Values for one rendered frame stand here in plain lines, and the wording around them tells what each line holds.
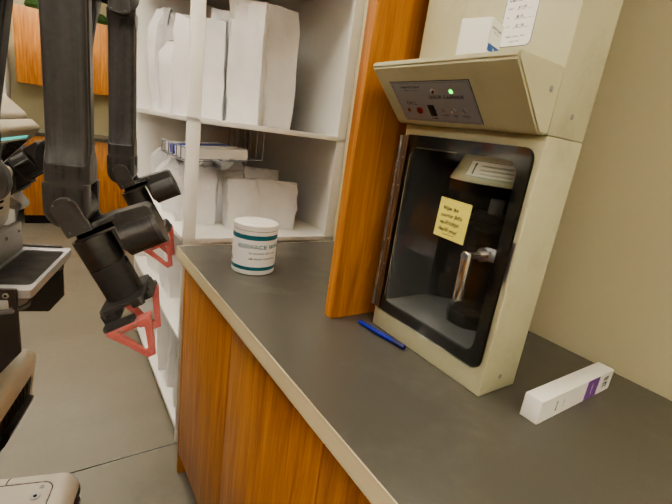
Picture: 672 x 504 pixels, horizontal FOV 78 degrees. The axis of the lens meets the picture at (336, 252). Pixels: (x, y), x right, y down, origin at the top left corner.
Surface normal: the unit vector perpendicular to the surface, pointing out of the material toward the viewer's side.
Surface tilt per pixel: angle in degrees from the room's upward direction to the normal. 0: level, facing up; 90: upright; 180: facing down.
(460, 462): 0
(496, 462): 0
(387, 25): 90
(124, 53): 90
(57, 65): 90
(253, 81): 96
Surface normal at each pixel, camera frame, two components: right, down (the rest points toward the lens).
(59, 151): 0.26, 0.11
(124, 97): 0.34, 0.30
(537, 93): 0.55, 0.30
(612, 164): -0.83, 0.04
